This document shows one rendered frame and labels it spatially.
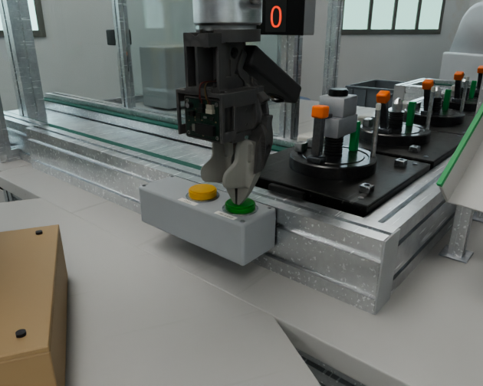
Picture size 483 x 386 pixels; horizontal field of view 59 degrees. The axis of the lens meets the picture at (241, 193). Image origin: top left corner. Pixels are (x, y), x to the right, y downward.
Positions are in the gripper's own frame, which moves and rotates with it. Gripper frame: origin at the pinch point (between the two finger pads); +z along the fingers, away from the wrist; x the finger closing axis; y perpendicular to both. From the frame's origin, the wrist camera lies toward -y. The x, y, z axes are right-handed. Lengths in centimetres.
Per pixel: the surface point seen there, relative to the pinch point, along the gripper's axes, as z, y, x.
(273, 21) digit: -21.2, -30.6, -18.0
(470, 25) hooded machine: -20, -394, -73
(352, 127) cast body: -5.2, -22.9, 3.6
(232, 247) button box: 6.0, 3.6, 1.6
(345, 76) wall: 29, -381, -182
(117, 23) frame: -21, -35, -75
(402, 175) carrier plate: 1.4, -24.2, 12.2
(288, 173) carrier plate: 1.3, -13.6, -1.9
